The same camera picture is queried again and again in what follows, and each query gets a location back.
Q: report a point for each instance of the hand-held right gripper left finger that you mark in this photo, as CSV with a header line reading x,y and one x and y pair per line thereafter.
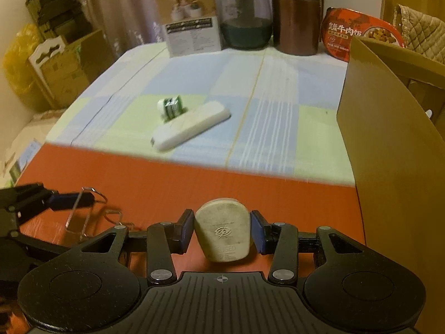
x,y
187,232

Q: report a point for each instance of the yellow plastic bag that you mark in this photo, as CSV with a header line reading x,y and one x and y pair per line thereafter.
x,y
17,62

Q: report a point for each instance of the beige quilted cushion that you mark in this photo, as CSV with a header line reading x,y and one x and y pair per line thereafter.
x,y
420,31

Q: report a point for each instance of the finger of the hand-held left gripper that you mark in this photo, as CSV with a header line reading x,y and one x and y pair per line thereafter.
x,y
34,245
62,201

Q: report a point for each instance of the beige printed product box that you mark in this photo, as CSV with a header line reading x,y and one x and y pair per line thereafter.
x,y
193,24

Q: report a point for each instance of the green glass jar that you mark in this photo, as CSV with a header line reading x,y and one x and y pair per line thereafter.
x,y
245,28

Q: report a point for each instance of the brown cardboard box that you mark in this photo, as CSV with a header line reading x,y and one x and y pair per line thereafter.
x,y
389,167

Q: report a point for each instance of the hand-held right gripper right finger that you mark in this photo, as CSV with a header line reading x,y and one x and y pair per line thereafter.
x,y
258,233

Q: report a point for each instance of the white carved wooden board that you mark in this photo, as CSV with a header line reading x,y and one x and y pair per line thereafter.
x,y
34,59

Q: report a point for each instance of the flat cardboard boxes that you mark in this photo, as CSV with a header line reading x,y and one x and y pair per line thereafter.
x,y
73,66

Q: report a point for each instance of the dark folding rack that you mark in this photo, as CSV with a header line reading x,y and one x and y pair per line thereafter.
x,y
55,10

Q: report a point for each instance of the grey patterned curtain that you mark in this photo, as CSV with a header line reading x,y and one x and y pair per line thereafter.
x,y
125,10

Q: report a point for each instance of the red instant meal bowl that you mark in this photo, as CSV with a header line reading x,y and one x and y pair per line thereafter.
x,y
342,34

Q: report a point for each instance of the large white power plug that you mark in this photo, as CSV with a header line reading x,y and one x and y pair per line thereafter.
x,y
222,231

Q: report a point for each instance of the long white case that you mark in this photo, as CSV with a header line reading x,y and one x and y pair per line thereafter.
x,y
194,125

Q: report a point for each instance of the light printed paper sheets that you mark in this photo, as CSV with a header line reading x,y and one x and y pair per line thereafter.
x,y
21,167

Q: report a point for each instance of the pastel checked sheet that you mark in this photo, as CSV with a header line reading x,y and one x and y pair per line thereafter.
x,y
278,118

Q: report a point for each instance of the copper brown canister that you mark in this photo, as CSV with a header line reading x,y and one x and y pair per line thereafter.
x,y
297,21

